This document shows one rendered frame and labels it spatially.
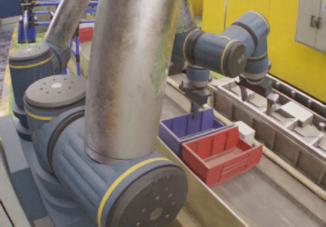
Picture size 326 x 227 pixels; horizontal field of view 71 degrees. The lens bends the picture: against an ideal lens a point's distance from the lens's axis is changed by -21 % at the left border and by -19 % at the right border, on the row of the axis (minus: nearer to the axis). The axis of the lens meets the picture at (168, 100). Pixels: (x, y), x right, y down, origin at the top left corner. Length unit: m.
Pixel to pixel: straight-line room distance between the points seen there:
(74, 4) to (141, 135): 0.87
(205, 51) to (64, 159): 0.46
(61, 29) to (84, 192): 0.89
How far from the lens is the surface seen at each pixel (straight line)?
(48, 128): 0.63
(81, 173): 0.50
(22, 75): 1.05
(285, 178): 1.32
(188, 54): 0.80
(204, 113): 1.44
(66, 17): 1.24
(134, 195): 0.43
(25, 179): 0.86
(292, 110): 1.45
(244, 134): 1.37
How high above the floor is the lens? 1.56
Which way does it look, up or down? 26 degrees down
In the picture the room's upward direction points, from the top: 3 degrees clockwise
